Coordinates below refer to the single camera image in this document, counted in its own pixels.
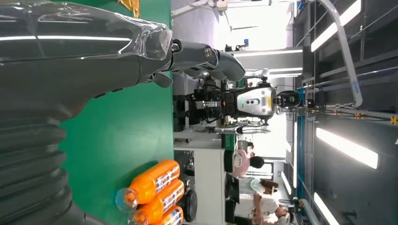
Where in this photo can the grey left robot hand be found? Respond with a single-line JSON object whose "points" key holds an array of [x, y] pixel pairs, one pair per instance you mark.
{"points": [[77, 52]]}

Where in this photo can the orange detergent bottle bluish cap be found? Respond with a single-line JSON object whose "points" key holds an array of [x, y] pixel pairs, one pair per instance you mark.
{"points": [[149, 183]]}

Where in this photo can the orange detergent bottle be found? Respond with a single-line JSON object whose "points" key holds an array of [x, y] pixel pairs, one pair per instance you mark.
{"points": [[161, 203], [174, 218]]}

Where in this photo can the humanoid robot on gantry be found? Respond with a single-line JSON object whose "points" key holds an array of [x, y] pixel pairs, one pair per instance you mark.
{"points": [[255, 102]]}

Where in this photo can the white desk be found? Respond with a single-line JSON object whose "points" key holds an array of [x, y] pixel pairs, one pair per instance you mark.
{"points": [[208, 183]]}

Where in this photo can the person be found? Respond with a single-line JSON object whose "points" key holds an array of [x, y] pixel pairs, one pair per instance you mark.
{"points": [[242, 161], [264, 205]]}

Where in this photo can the ceiling light panel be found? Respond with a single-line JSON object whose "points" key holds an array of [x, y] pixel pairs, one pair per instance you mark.
{"points": [[346, 148], [337, 26], [325, 209]]}

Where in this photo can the wall light strip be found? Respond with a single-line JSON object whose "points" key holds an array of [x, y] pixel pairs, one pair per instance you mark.
{"points": [[267, 52]]}

